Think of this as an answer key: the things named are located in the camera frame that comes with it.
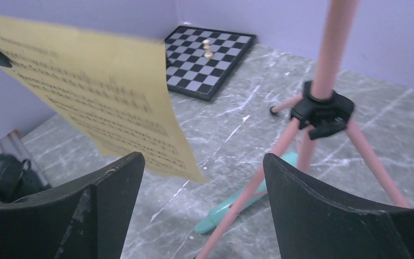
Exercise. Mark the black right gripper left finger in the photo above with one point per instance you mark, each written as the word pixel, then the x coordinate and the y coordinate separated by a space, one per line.
pixel 87 217

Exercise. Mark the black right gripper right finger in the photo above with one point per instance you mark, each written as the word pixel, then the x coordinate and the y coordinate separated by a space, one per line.
pixel 313 219

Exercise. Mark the pink perforated music stand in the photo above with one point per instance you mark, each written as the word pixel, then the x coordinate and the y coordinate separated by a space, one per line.
pixel 318 113

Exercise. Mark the yellow sheet music bottom page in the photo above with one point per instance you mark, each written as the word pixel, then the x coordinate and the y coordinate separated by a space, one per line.
pixel 111 87

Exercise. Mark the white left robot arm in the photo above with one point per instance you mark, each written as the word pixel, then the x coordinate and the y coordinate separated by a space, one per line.
pixel 17 179

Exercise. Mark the black white chessboard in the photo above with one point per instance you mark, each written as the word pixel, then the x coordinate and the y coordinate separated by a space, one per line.
pixel 189 73

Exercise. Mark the cream chess pawn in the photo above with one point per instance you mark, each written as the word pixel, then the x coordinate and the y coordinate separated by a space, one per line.
pixel 208 53
pixel 206 44

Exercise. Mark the cream chess pawn rear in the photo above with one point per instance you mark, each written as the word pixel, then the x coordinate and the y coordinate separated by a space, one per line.
pixel 206 44

